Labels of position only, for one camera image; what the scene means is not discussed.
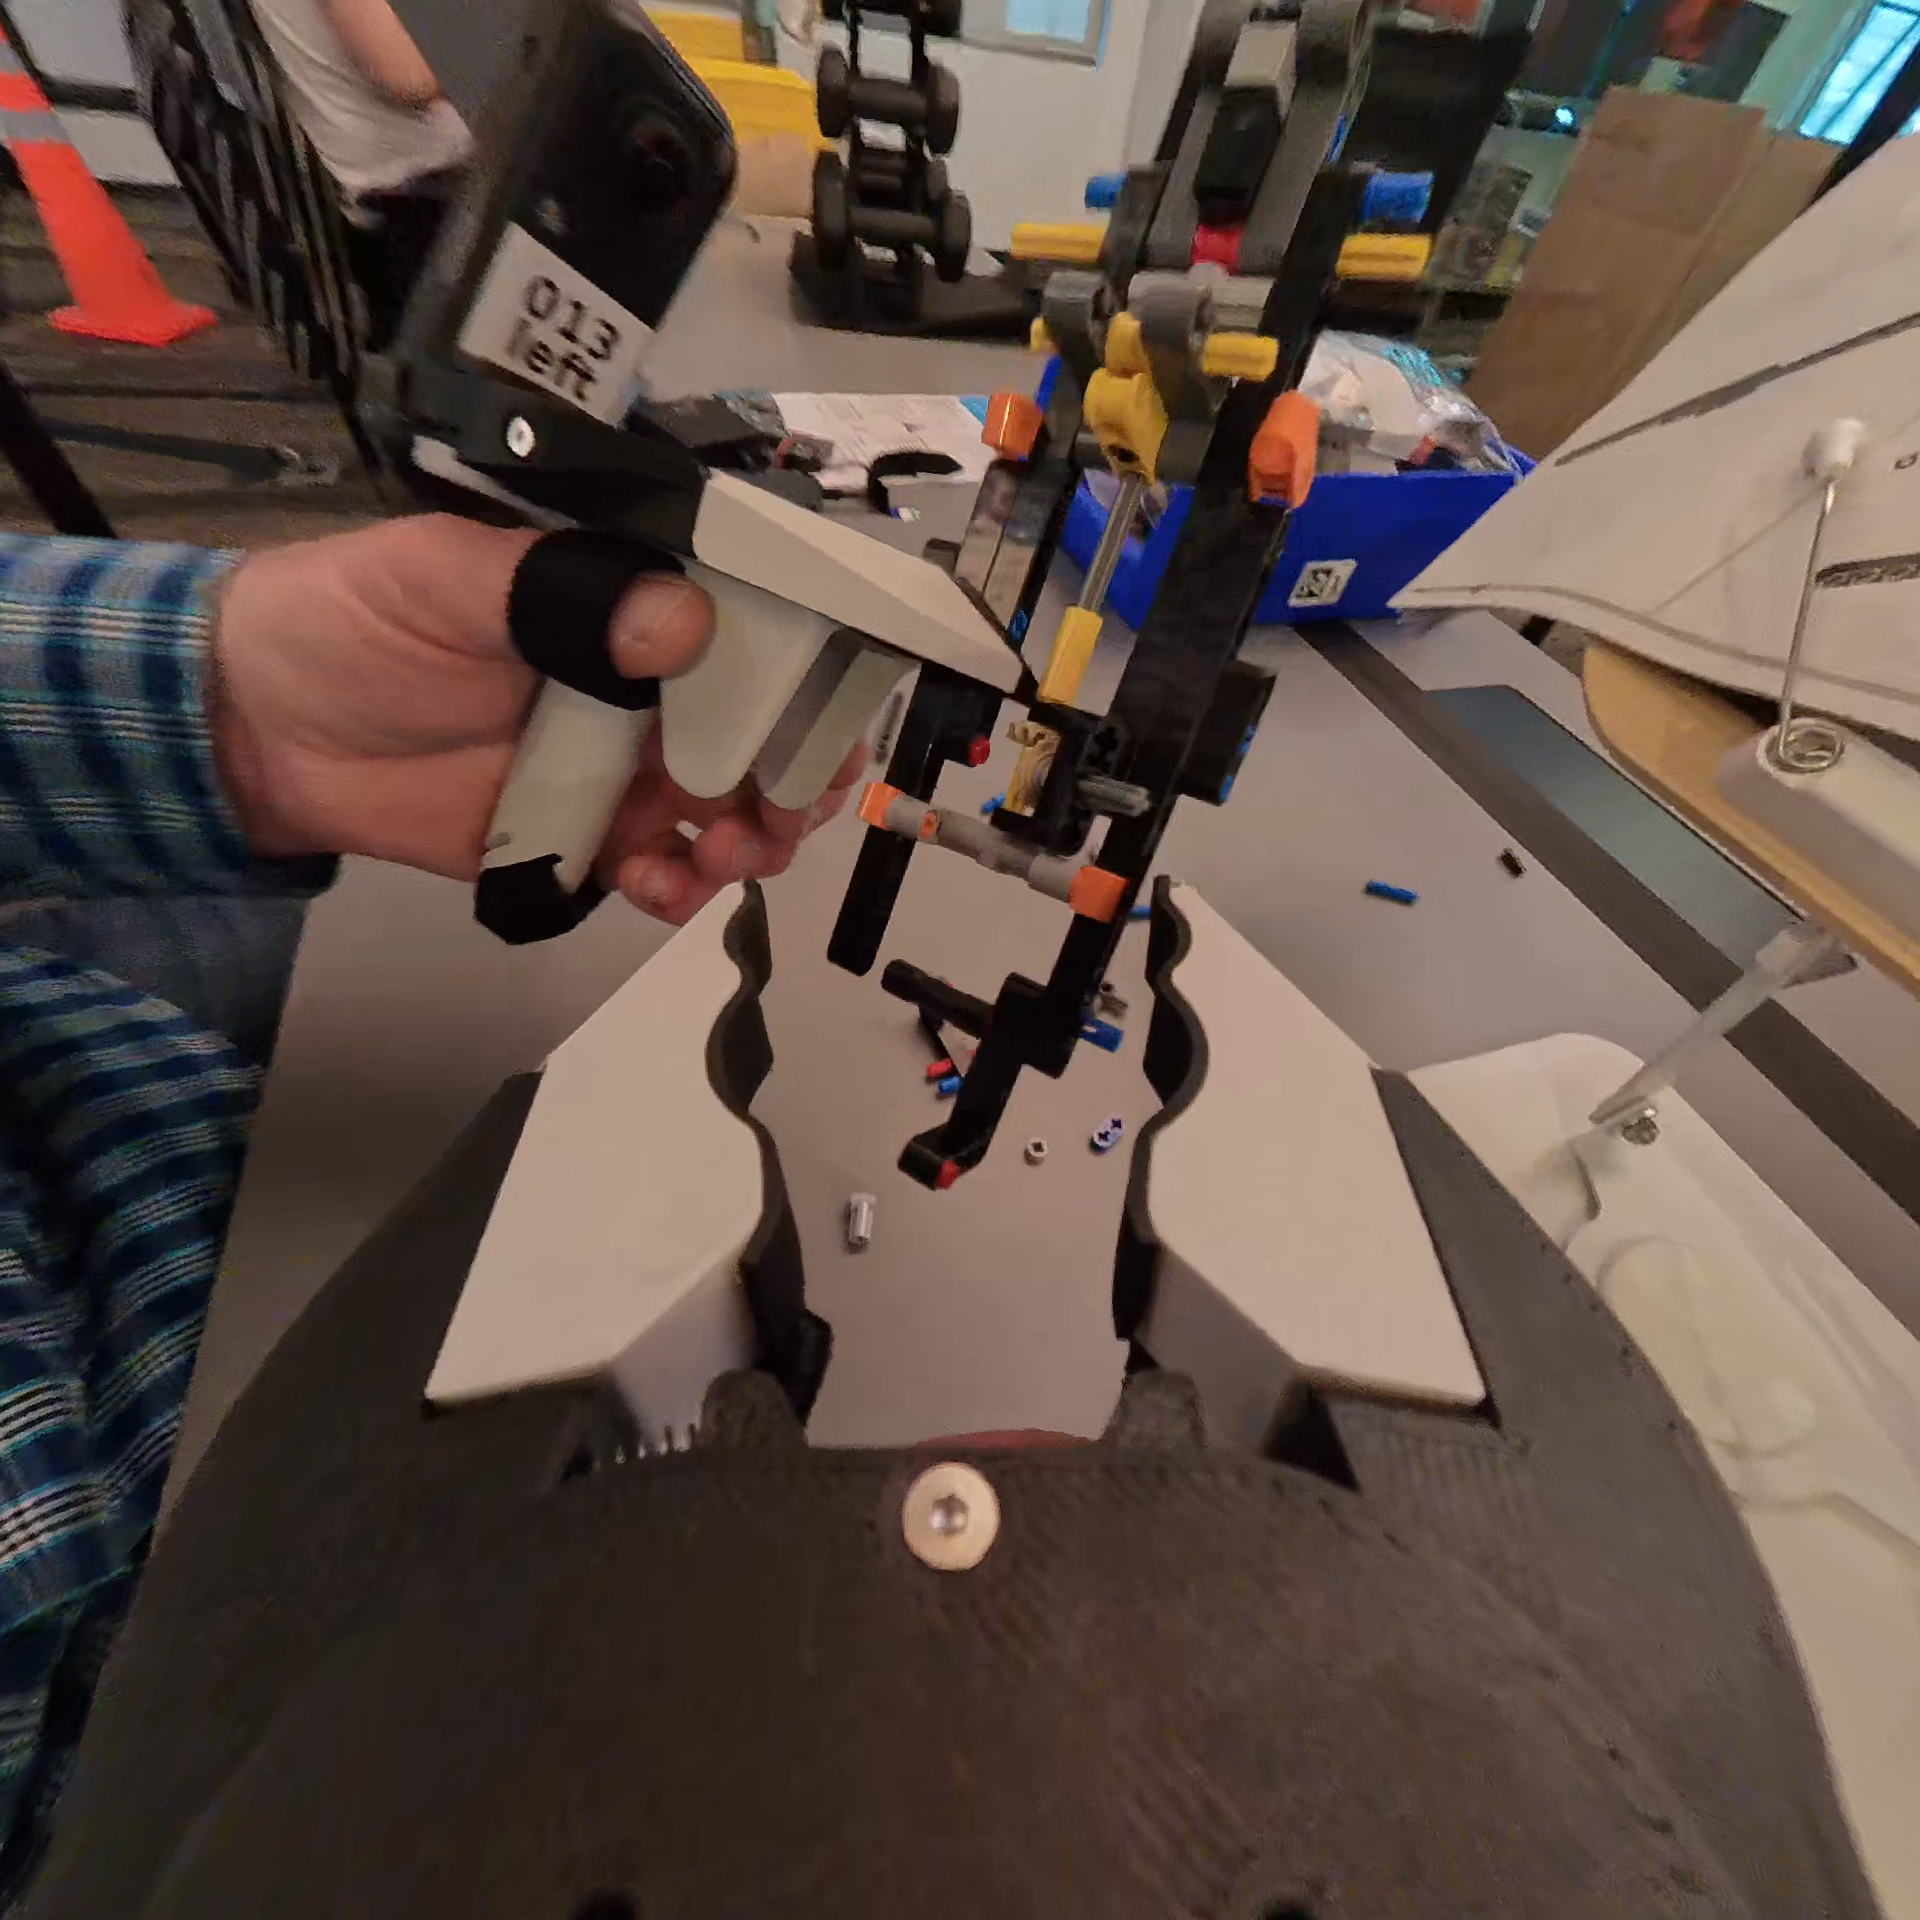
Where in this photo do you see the pile of clear plastic bags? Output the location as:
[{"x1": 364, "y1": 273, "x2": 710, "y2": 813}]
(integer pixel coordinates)
[{"x1": 1302, "y1": 337, "x2": 1519, "y2": 478}]

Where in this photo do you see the page holder clip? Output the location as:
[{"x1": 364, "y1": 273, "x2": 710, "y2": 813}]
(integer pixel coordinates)
[{"x1": 1763, "y1": 421, "x2": 1876, "y2": 777}]

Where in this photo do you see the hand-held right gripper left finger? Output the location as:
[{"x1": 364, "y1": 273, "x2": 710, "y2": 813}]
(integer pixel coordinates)
[{"x1": 423, "y1": 878, "x2": 833, "y2": 1427}]

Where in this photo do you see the lego instruction booklet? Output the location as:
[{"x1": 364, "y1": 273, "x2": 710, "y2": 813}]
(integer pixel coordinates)
[{"x1": 1388, "y1": 136, "x2": 1920, "y2": 710}]

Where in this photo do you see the black lego chassis assembly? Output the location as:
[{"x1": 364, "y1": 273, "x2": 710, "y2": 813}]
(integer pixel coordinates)
[{"x1": 827, "y1": 0, "x2": 1432, "y2": 1193}]

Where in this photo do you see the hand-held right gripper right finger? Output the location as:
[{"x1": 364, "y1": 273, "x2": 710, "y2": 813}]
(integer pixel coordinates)
[{"x1": 1112, "y1": 878, "x2": 1489, "y2": 1420}]

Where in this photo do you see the rack of black dumbbells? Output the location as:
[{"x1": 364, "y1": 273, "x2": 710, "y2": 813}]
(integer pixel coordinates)
[{"x1": 785, "y1": 0, "x2": 1040, "y2": 342}]

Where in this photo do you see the brown cardboard box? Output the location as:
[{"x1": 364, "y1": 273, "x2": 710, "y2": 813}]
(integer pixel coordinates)
[{"x1": 1463, "y1": 82, "x2": 1849, "y2": 456}]

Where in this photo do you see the blue bin with marker label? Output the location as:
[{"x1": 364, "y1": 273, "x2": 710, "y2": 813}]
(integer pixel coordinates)
[{"x1": 1048, "y1": 435, "x2": 1535, "y2": 634}]

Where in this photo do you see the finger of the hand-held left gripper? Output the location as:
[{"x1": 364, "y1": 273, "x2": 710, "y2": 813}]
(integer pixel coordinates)
[{"x1": 695, "y1": 472, "x2": 1040, "y2": 699}]

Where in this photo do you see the yellow storage bin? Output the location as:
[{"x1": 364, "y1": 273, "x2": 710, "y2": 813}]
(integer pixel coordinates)
[{"x1": 644, "y1": 6, "x2": 830, "y2": 156}]

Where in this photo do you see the white paper sheet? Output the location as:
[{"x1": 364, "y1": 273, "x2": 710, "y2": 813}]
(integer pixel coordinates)
[{"x1": 773, "y1": 392, "x2": 993, "y2": 472}]

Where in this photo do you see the person's left hand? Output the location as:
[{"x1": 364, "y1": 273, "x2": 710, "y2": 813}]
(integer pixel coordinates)
[{"x1": 209, "y1": 510, "x2": 872, "y2": 928}]

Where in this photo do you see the white book stand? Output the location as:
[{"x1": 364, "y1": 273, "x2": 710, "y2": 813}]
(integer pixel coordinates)
[{"x1": 1409, "y1": 600, "x2": 1920, "y2": 1920}]

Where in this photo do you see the orange traffic cone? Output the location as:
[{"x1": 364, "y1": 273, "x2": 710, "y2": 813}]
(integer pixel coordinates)
[{"x1": 0, "y1": 27, "x2": 219, "y2": 350}]

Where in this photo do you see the black oblong object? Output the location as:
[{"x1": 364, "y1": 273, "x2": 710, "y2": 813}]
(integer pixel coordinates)
[{"x1": 861, "y1": 448, "x2": 964, "y2": 521}]

